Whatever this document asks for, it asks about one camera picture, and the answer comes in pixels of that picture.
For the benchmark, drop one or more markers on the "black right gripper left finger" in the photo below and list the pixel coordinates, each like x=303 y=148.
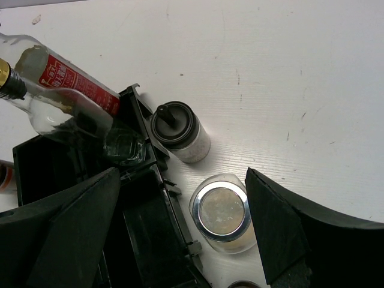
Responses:
x=58 y=241

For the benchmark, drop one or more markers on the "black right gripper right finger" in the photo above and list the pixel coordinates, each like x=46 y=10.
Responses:
x=304 y=244

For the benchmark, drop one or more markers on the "small jar white lid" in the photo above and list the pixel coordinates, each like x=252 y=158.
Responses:
x=7 y=180

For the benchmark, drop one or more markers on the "clear bottle gold pourer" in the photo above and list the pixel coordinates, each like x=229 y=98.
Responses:
x=67 y=116

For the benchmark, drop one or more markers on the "tall bottle black cap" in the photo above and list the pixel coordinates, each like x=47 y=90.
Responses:
x=41 y=65

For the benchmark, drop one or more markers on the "black four-compartment tray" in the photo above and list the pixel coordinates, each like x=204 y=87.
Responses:
x=148 y=243

